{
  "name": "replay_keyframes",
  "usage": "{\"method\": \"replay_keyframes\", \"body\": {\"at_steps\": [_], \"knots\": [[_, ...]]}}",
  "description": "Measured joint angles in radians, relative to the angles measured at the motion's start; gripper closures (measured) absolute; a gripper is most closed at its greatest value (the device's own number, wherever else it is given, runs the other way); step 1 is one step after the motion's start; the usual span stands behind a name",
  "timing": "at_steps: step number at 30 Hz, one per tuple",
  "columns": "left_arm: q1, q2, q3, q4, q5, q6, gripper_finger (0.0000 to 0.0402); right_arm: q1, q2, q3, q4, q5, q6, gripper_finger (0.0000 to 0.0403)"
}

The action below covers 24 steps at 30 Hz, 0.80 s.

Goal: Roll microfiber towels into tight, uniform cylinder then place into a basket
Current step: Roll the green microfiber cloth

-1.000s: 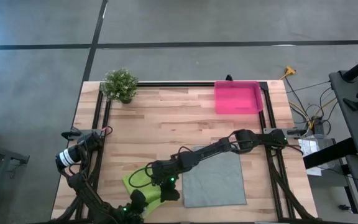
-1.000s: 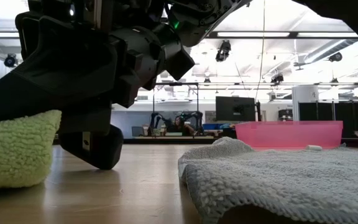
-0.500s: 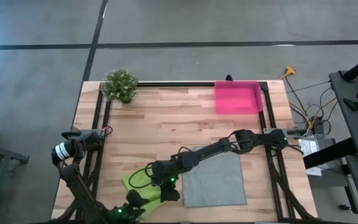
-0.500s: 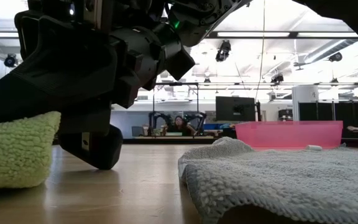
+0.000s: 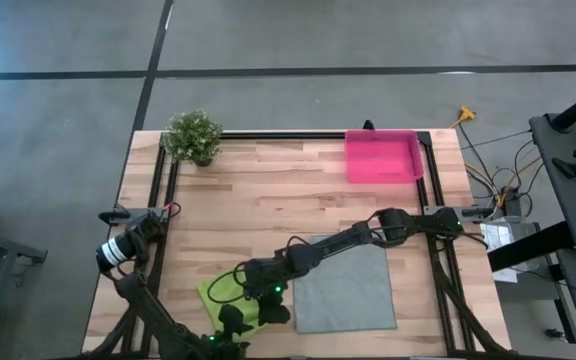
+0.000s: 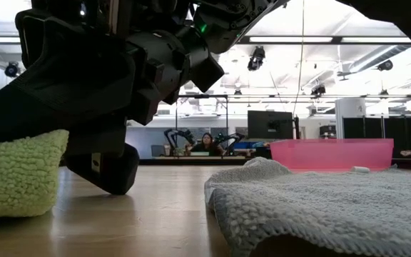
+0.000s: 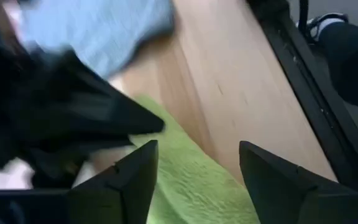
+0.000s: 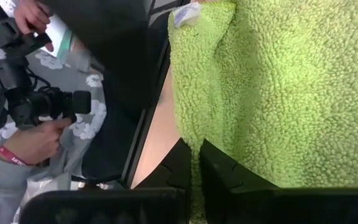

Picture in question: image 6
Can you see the white tall cabinet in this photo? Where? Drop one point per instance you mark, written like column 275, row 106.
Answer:
column 350, row 114

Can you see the green microfiber towel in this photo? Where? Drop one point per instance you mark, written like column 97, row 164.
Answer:
column 16, row 178

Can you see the black computer monitor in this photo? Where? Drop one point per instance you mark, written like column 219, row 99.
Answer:
column 269, row 125

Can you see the black background robot arm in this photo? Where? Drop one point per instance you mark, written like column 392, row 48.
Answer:
column 177, row 137
column 232, row 139

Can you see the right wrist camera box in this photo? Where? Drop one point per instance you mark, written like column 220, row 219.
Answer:
column 109, row 171

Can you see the black partition wall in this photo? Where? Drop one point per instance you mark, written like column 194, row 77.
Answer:
column 398, row 130

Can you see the person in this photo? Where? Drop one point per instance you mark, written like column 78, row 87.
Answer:
column 207, row 146

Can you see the long ceiling light rail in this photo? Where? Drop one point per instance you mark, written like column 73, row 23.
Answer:
column 337, row 40

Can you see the grey microfiber towel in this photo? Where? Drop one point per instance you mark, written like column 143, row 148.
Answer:
column 316, row 207

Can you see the black ceiling camera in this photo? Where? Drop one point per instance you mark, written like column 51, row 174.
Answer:
column 11, row 69
column 318, row 90
column 256, row 59
column 385, row 65

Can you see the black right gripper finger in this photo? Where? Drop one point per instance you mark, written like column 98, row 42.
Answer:
column 48, row 118

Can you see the black small appliance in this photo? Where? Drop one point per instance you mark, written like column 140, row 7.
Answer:
column 328, row 131

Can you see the pink plastic basket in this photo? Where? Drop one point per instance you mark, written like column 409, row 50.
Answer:
column 334, row 153

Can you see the black aluminium table frame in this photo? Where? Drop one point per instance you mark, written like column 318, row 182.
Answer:
column 191, row 161

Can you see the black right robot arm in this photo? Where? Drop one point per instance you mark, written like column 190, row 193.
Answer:
column 234, row 21

